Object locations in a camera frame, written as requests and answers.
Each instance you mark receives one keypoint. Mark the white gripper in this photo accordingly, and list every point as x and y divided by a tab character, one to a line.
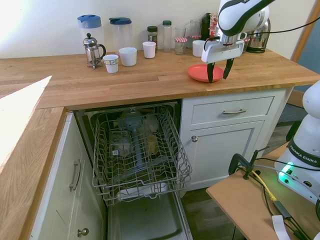
222	52

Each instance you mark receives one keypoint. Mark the red plastic plate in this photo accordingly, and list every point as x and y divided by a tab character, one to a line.
197	72

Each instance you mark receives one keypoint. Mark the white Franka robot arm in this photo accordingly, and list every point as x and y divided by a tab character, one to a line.
232	15

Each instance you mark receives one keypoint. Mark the steel dishwasher door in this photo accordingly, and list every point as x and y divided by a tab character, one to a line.
147	220

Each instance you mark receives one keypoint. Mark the white ceramic bowl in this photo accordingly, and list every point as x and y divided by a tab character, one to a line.
198	48

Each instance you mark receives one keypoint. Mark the glass jar red checked lid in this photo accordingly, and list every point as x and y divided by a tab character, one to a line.
246	43
180	46
193	37

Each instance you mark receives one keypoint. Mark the white drawer front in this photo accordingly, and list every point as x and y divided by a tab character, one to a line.
207	111

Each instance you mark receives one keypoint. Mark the red patterned box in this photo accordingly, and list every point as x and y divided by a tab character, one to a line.
213	23

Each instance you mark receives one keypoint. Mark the empty clear glass jar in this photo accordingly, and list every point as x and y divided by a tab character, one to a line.
195	27

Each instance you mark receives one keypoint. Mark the stainless steel kettle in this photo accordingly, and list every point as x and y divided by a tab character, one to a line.
260	40

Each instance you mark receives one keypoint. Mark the tall drinking glass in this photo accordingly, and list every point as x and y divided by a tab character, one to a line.
180	32

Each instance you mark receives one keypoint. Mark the clear bottle with green lid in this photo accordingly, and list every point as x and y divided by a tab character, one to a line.
167	35

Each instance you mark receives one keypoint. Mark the round metal cabinet knob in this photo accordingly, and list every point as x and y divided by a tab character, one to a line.
83	232
194	138

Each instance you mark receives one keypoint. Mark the white ribbed cup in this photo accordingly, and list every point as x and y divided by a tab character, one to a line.
149	50

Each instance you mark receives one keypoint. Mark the dark-lidded spice jar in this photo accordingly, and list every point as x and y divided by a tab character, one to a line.
152	33

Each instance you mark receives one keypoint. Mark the white cabinet door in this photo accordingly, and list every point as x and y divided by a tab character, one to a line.
225	155

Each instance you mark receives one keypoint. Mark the gray rug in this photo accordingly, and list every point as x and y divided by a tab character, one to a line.
292	113

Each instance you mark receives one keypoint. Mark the black clamp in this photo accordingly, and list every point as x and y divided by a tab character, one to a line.
235	160

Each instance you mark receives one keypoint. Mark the large white mug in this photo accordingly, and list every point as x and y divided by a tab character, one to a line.
128	57

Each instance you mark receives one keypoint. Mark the pitcher with dark blue lid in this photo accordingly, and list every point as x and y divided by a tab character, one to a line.
121	32

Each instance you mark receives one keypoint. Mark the small patterned paper cup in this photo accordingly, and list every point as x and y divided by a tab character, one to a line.
110	63

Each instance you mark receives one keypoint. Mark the clear plastic container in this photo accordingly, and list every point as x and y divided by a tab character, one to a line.
120	143

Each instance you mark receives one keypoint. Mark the glass french press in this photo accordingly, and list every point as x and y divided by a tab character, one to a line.
92	50

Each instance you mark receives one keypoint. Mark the wooden robot table board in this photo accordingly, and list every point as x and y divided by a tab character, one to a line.
240	205

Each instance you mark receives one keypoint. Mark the pitcher with light blue lid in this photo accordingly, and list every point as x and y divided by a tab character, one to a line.
90	27

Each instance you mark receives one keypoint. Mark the white paper strip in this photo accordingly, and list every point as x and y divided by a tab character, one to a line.
281	227

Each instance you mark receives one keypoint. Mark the wooden door frame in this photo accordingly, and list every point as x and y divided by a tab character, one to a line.
303	30

